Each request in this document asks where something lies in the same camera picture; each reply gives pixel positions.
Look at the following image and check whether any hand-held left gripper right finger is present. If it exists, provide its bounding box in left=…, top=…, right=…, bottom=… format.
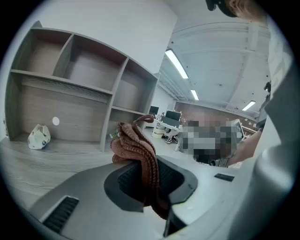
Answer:
left=156, top=154, right=242, bottom=240

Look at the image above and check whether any grey wooden shelf unit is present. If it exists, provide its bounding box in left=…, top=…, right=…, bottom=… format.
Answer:
left=4, top=20, right=160, bottom=153

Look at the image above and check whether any white plastic bag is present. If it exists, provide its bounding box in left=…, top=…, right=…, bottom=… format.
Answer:
left=27, top=123, right=51, bottom=150

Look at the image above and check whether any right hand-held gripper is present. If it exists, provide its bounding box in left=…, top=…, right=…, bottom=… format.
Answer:
left=208, top=156, right=230, bottom=168

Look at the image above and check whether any person's head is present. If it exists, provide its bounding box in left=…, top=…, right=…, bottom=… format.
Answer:
left=226, top=0, right=267, bottom=24

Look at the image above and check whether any person's right forearm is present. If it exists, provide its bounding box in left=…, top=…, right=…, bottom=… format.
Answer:
left=228, top=128, right=262, bottom=166

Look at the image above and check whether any person's white printed shirt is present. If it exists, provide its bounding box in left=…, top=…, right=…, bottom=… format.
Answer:
left=266, top=14, right=293, bottom=94

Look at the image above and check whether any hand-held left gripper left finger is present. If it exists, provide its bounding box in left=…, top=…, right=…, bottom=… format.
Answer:
left=29, top=161, right=165, bottom=240

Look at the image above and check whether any brown knitted cloth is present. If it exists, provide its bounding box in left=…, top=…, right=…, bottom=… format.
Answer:
left=110, top=114, right=169, bottom=220

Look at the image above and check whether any black head-mounted camera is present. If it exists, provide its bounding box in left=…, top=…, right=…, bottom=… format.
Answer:
left=205, top=0, right=237, bottom=17

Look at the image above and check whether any long white office desk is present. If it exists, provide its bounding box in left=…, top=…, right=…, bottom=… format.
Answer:
left=144, top=118, right=181, bottom=150

